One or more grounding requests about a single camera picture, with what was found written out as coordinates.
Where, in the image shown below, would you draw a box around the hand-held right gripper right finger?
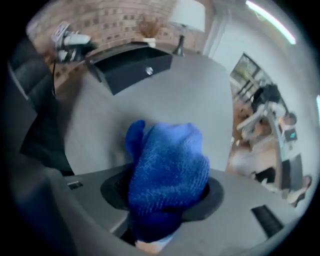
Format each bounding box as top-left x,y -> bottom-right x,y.
162,168 -> 302,256

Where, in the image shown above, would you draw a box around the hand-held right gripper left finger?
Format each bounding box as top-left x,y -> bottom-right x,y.
4,159 -> 137,252

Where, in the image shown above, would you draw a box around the long light office desk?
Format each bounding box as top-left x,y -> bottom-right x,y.
236,103 -> 288,193

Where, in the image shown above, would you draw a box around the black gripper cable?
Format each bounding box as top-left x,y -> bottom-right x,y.
51,58 -> 58,97

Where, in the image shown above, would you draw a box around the black box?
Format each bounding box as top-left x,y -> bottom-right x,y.
86,44 -> 174,96

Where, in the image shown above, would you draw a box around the blue cloth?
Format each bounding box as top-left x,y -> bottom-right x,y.
124,119 -> 211,247

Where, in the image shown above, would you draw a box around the black office chair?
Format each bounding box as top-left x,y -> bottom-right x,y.
251,83 -> 280,113

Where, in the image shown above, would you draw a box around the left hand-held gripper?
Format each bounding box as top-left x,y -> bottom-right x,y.
51,21 -> 92,64

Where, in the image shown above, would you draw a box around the ceiling tube light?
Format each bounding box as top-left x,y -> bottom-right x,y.
244,0 -> 298,46

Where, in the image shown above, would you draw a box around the person's black vest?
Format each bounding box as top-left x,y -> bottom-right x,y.
19,92 -> 76,176

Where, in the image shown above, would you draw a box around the white shade table lamp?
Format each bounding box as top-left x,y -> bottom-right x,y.
167,0 -> 207,57

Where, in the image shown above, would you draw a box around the dark computer monitor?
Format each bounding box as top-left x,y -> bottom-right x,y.
281,153 -> 304,192

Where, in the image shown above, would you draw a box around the dried plant in white vase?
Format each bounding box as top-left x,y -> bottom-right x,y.
136,19 -> 161,48

